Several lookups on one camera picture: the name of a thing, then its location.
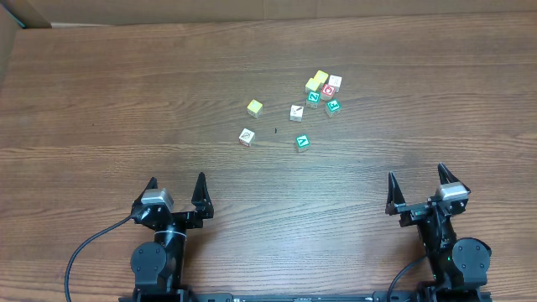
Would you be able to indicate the white block dark drawing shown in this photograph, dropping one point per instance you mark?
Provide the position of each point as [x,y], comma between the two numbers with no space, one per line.
[296,113]

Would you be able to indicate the lone yellow block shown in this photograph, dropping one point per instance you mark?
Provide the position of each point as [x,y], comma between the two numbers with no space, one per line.
[255,108]

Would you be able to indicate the yellow block upper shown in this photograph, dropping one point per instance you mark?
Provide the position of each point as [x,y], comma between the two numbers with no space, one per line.
[321,76]

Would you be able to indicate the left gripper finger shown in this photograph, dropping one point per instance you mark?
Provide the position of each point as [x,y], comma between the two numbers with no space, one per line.
[152,184]
[201,199]

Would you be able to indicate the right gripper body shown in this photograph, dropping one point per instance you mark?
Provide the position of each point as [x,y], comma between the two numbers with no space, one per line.
[420,210]

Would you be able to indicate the white leaf block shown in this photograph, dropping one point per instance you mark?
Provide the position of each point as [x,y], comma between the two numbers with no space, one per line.
[246,137]

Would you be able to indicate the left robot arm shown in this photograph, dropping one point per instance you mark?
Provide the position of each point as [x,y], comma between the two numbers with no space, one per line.
[157,265]

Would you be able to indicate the red block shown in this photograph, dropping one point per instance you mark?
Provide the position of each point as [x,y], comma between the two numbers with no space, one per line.
[327,92]

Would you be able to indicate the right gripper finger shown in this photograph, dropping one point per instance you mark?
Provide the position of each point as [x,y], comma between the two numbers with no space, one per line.
[445,175]
[395,199]

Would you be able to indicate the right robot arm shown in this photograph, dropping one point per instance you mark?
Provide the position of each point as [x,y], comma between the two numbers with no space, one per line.
[459,265]

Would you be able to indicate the cardboard box wall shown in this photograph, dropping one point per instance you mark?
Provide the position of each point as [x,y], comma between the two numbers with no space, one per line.
[284,41]

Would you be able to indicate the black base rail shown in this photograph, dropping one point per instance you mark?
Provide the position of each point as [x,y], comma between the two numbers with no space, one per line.
[377,296]

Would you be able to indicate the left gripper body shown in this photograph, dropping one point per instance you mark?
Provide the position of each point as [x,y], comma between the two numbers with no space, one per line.
[179,217]

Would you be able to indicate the white block top right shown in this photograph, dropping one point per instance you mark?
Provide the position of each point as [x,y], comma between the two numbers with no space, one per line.
[335,82]

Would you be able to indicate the green block letter Z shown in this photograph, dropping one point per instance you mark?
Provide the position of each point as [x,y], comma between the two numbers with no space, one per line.
[313,99]

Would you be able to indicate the green block right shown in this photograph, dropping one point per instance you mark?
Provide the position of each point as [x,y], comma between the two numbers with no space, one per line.
[333,107]

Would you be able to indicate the yellow block lower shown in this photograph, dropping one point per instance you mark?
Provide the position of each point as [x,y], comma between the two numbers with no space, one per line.
[312,85]

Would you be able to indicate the green block letter V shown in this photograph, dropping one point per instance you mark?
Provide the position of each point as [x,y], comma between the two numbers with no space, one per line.
[302,143]

